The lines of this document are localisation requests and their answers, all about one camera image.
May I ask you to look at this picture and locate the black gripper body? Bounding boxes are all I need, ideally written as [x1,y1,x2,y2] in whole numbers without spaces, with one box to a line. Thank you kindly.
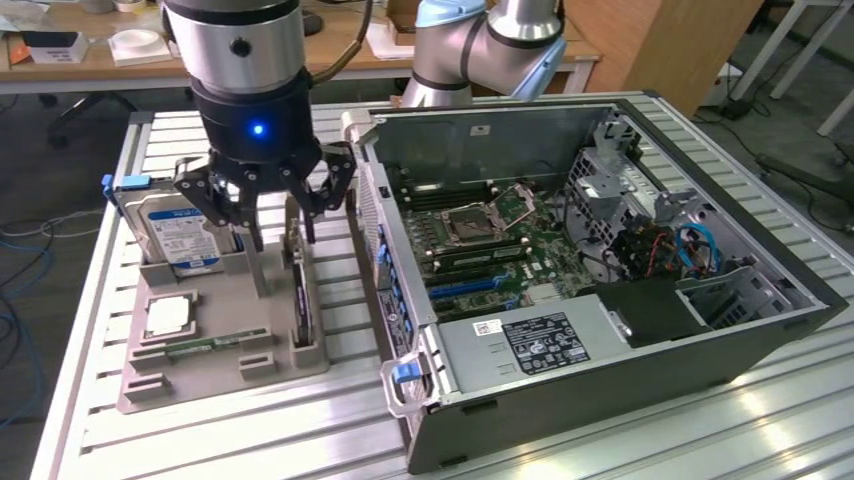
[188,67,323,194]

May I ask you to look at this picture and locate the grey perforated disk bay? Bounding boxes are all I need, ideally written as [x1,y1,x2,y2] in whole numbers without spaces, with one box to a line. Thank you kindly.
[674,264,796,332]

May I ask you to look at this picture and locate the black chair base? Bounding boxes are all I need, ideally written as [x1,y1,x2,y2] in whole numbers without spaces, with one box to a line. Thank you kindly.
[39,92,201,149]

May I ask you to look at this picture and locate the white box on desk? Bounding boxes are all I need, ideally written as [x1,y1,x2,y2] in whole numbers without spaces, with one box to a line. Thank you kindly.
[108,28,168,67]

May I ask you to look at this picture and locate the black connector with red wires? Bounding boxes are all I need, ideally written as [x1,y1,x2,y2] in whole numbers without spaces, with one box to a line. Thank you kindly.
[610,227,675,279]

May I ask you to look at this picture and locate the blue wire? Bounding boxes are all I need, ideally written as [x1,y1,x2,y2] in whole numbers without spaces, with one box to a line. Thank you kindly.
[672,224,727,277]

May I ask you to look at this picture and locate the black stand base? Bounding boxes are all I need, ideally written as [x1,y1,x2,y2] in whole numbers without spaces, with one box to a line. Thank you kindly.
[756,152,854,194]

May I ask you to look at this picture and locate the silver power supply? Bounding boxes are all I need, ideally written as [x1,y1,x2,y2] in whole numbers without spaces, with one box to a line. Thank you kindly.
[426,294,632,395]

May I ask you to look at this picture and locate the CPU socket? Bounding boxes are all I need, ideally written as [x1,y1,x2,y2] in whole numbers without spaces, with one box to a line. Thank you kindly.
[438,203,510,247]

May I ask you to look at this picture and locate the green motherboard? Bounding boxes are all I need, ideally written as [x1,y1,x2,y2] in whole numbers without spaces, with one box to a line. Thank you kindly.
[392,185,602,322]

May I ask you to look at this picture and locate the metal disk bay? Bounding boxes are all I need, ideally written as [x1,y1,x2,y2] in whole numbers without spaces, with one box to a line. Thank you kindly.
[563,147,668,241]

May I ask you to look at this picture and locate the black expansion slot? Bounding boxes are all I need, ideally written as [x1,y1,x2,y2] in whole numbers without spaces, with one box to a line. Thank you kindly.
[426,268,503,289]

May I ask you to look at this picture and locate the white table frame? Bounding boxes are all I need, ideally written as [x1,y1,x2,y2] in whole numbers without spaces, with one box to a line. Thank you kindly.
[730,0,854,136]

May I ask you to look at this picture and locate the white box with red button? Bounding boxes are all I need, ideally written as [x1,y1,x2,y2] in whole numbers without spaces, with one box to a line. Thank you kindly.
[710,62,746,101]

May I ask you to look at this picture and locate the metal socket cover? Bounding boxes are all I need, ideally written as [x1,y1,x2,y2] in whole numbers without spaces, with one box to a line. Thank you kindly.
[490,182,539,232]

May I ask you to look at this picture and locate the white paper stack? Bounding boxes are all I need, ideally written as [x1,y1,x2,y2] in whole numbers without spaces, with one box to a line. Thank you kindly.
[364,20,419,61]

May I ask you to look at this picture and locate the wooden desk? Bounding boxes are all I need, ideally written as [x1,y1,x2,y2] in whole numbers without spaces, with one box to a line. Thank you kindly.
[0,0,602,96]

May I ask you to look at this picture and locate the cardboard box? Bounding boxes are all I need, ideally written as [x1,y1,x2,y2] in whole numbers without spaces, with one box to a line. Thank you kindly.
[385,0,423,34]

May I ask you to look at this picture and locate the open black PC case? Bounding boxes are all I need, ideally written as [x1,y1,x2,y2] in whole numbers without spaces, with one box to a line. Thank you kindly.
[339,97,848,475]

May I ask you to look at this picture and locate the blue expansion slot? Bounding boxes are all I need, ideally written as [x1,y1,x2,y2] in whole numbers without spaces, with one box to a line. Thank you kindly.
[427,277,507,302]

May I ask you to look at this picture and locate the white box with black lid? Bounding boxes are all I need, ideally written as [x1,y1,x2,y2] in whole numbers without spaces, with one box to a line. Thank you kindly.
[19,30,89,65]

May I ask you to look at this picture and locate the white floor cable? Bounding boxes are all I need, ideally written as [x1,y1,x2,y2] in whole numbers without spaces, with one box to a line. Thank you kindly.
[0,209,112,239]

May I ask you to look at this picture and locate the dark arm cable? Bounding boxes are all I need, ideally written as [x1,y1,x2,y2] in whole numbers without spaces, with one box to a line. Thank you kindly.
[309,0,376,84]

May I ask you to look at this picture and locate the low profile graphics card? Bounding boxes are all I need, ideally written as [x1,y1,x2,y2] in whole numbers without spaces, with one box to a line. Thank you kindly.
[283,197,320,350]

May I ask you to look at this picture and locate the green RAM stick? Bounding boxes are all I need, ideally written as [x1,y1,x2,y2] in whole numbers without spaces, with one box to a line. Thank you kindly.
[164,331,249,357]

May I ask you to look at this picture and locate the silver CPU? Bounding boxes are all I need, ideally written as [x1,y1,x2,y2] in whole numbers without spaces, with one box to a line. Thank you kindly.
[144,297,196,338]

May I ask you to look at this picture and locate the blue card retainer clips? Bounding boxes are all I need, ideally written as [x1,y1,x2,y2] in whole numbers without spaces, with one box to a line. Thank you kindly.
[371,224,409,321]

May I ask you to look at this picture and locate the blue floor cable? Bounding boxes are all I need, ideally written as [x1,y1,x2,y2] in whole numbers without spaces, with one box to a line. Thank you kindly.
[0,239,55,431]

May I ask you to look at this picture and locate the hard disk in blue caddy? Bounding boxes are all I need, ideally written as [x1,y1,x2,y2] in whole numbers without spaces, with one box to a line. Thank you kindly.
[99,169,240,279]

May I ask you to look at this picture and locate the grey parts rack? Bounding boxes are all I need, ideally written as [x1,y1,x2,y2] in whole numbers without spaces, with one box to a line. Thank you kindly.
[117,232,333,416]

